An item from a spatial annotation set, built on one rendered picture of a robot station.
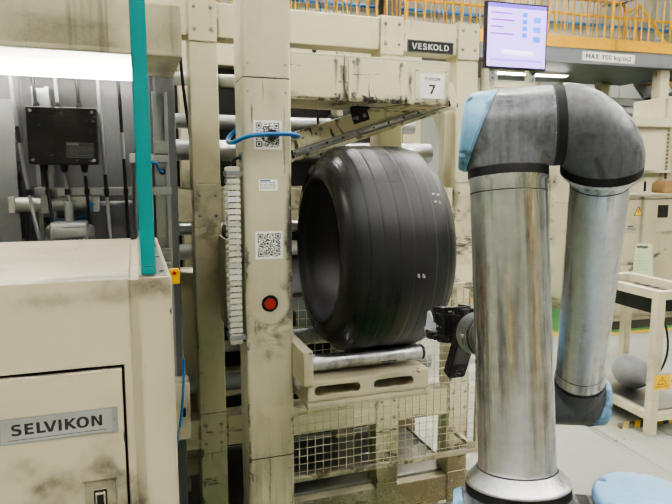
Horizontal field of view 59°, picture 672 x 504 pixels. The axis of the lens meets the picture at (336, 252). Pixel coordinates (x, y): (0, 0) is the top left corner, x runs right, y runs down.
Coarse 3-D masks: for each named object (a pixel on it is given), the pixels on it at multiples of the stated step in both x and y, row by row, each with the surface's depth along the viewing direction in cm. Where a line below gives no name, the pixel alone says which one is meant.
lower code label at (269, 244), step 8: (256, 232) 156; (264, 232) 157; (272, 232) 158; (280, 232) 158; (256, 240) 156; (264, 240) 157; (272, 240) 158; (280, 240) 158; (256, 248) 157; (264, 248) 157; (272, 248) 158; (280, 248) 159; (256, 256) 157; (264, 256) 158; (272, 256) 158; (280, 256) 159
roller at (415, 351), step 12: (372, 348) 166; (384, 348) 166; (396, 348) 166; (408, 348) 167; (420, 348) 168; (324, 360) 159; (336, 360) 160; (348, 360) 161; (360, 360) 162; (372, 360) 163; (384, 360) 164; (396, 360) 166; (408, 360) 168
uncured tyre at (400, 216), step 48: (336, 192) 154; (384, 192) 149; (336, 240) 202; (384, 240) 145; (432, 240) 150; (336, 288) 199; (384, 288) 147; (432, 288) 152; (336, 336) 162; (384, 336) 158
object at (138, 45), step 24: (144, 0) 75; (144, 24) 76; (144, 48) 76; (144, 72) 76; (144, 96) 77; (144, 120) 77; (144, 144) 78; (144, 168) 78; (144, 192) 78; (144, 216) 79; (144, 240) 79; (144, 264) 79
